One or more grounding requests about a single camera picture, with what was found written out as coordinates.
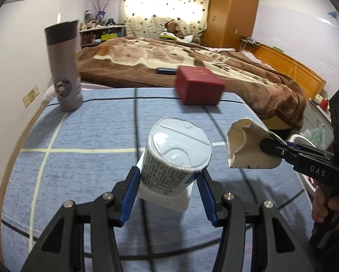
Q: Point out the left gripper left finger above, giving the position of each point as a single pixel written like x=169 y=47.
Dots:
x=128 y=193

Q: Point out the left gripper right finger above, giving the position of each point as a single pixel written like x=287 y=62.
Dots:
x=207 y=189

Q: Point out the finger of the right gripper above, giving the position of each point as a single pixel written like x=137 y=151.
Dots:
x=309 y=150
x=287 y=151

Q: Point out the cream paper bag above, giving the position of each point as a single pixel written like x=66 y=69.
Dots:
x=243 y=146

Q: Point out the white blue yogurt cup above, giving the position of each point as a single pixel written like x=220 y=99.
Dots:
x=181 y=143

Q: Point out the white trash bin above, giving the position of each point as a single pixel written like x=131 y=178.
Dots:
x=303 y=163

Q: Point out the person's right hand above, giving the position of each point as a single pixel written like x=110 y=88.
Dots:
x=321 y=208

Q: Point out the green white plastic bag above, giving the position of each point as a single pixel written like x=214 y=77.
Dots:
x=316 y=137

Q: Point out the grey bedside cabinet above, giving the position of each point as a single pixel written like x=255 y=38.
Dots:
x=314 y=117

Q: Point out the white lid card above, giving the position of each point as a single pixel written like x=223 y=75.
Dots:
x=163 y=183

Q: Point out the red mug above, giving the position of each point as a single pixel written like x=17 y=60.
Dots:
x=324 y=104

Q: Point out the wooden bed headboard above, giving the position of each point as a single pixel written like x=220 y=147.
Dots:
x=311 y=83

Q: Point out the blue checked table cloth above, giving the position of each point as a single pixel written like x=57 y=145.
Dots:
x=80 y=155

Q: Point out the red gift box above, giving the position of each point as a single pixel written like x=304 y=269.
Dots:
x=198 y=86

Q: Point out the black remote control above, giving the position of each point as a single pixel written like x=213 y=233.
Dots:
x=166 y=71

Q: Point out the brown patterned blanket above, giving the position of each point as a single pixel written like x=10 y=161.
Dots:
x=127 y=62

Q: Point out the orange wooden wardrobe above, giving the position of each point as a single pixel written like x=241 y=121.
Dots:
x=229 y=21

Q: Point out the brown teddy bear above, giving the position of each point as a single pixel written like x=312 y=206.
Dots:
x=173 y=27

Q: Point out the white cluttered shelf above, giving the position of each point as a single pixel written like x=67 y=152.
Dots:
x=95 y=36

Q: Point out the grey thermos tumbler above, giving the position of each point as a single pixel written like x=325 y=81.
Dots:
x=62 y=42

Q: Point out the dotted window curtain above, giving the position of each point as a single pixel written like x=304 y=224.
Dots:
x=147 y=18

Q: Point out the wall socket plate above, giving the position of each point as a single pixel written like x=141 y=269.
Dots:
x=31 y=96

